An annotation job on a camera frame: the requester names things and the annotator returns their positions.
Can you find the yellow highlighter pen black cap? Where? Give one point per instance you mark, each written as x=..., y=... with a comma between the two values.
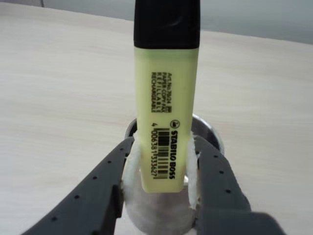
x=166, y=85

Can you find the grey padded gripper finger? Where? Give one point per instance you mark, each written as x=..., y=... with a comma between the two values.
x=93, y=195
x=217, y=178

